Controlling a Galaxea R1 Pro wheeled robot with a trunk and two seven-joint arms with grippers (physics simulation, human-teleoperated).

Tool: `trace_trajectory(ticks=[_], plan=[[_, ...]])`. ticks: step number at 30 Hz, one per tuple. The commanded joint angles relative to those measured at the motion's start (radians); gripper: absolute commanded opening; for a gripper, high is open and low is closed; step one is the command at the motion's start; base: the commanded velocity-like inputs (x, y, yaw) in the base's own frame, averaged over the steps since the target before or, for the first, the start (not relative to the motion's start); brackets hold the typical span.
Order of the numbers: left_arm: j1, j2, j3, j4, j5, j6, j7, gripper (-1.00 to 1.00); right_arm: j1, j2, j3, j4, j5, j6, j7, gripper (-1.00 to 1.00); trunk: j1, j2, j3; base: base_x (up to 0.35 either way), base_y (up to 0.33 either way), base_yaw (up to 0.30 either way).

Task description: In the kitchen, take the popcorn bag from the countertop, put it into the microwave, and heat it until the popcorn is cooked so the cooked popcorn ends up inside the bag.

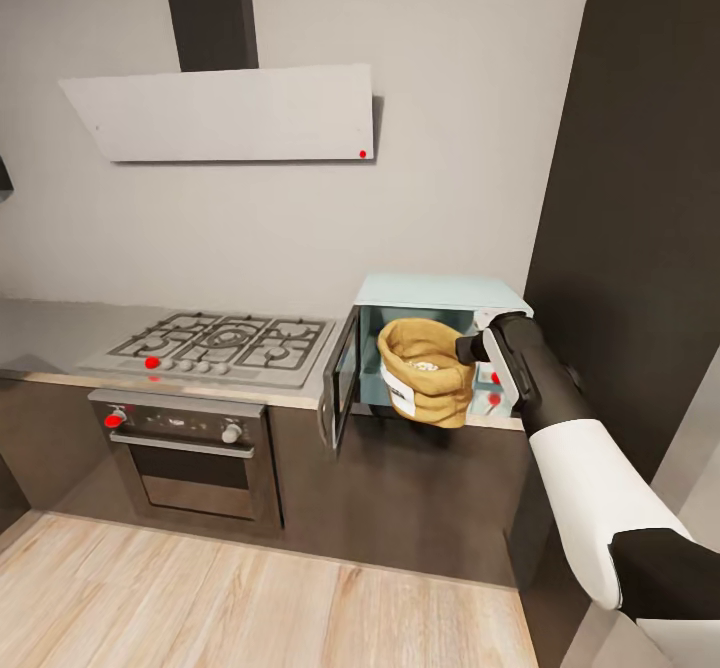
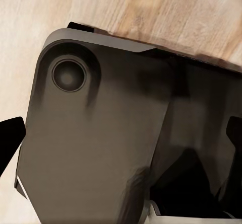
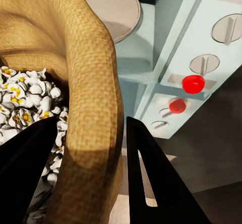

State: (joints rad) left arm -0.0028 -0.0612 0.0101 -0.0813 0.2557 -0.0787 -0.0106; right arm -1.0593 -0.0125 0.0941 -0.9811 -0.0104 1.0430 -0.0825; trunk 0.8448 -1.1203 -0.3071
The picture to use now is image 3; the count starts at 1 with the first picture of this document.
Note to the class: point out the popcorn bag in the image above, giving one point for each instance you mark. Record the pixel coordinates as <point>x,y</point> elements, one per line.
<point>70,41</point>

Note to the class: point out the fridge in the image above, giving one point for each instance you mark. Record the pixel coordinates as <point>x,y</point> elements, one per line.
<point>222,205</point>

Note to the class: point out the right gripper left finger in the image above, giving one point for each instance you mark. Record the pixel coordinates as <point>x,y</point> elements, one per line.
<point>22,161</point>

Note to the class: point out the microwave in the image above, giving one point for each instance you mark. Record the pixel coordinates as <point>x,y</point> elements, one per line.
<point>191,44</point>

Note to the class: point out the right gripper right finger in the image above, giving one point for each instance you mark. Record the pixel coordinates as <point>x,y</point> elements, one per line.
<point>176,204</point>

